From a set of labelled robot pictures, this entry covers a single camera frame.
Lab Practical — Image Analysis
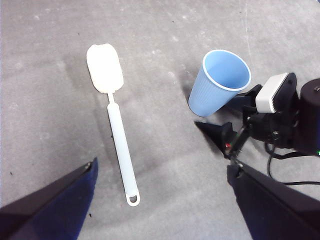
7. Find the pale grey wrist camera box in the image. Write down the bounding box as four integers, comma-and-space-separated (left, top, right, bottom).
254, 72, 290, 115

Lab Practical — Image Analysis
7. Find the blue ribbed plastic cup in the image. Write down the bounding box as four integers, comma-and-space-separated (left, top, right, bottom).
187, 49, 252, 118

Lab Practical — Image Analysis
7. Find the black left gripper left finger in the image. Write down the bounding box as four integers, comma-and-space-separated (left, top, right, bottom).
0, 156, 99, 240

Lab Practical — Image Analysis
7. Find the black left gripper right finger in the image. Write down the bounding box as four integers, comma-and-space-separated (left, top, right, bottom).
226, 161, 320, 240

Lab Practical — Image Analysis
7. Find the sponge cup brush grey handle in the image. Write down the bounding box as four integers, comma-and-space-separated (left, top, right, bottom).
86, 43, 141, 207

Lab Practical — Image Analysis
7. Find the black cable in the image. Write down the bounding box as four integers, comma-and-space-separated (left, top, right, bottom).
264, 142, 320, 187

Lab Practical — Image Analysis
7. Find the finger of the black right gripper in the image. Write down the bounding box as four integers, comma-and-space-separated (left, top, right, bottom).
194, 121, 235, 155
225, 84, 263, 112

